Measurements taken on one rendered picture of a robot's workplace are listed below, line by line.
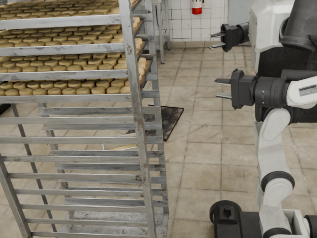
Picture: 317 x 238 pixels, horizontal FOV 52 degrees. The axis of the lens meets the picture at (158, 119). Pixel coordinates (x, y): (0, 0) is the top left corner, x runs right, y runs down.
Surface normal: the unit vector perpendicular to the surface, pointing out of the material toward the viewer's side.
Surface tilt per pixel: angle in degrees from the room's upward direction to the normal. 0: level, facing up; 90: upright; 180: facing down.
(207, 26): 90
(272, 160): 90
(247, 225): 0
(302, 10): 65
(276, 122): 90
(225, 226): 0
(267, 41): 85
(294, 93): 59
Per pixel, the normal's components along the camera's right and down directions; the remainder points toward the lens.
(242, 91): -0.54, 0.44
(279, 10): -0.13, -0.32
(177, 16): -0.18, 0.50
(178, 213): -0.07, -0.86
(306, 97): -0.54, -0.07
